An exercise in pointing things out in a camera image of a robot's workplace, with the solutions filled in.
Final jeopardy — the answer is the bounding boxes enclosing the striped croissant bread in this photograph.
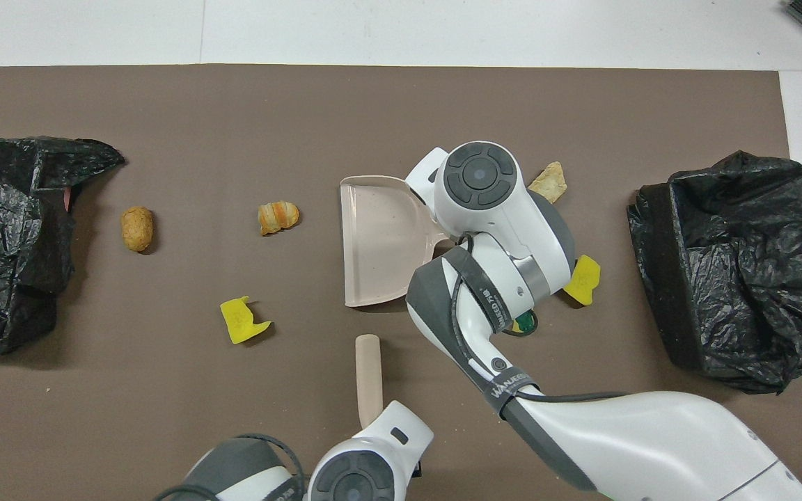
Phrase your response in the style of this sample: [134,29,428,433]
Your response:
[258,201,300,236]

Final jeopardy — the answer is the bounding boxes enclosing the beige plastic dustpan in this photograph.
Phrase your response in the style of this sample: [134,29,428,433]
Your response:
[340,175,457,308]

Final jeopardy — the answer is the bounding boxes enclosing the brown oval bread roll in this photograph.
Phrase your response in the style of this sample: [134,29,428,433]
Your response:
[120,206,155,253]

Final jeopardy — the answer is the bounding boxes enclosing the long beige chunk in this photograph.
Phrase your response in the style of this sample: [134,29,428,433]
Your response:
[528,161,568,204]

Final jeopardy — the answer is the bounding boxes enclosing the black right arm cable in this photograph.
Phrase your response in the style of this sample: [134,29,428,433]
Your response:
[448,237,628,404]

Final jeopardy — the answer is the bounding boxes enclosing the plain yellow sponge piece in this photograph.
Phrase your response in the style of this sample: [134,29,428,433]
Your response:
[563,255,602,307]

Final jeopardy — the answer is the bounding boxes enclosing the notched yellow sponge piece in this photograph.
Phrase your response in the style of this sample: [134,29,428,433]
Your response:
[220,296,273,345]

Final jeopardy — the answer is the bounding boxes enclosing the brown table mat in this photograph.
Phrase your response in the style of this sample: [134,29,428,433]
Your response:
[0,64,802,501]

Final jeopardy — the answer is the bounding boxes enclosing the black bag-lined trash bin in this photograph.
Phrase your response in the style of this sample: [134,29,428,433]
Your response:
[627,150,802,395]

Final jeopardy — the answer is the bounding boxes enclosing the beige brush black bristles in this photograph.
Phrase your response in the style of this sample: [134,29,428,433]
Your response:
[354,334,383,429]

